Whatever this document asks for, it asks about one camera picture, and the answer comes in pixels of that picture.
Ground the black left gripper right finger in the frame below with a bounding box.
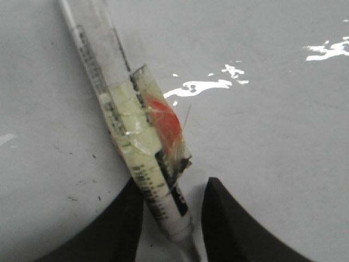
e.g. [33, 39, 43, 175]
[201, 177, 310, 261]

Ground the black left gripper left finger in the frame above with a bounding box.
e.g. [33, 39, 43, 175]
[37, 179, 143, 261]

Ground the black whiteboard marker with tape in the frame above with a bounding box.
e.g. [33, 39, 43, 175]
[59, 1, 201, 261]

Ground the white whiteboard with grey frame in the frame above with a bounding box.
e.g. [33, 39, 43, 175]
[1, 1, 348, 261]

